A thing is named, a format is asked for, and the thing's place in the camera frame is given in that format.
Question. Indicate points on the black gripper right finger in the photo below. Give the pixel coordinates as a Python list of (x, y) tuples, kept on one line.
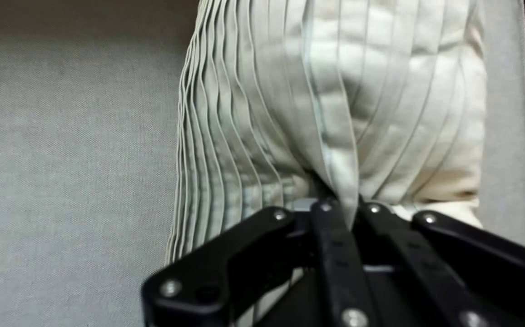
[(437, 273)]

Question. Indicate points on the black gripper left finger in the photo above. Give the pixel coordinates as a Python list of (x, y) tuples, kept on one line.
[(183, 291)]

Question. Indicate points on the cream striped pillow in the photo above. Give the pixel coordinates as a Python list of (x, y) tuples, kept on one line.
[(336, 91)]

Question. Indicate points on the grey fabric sofa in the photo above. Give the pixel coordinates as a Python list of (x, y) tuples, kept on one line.
[(63, 182)]

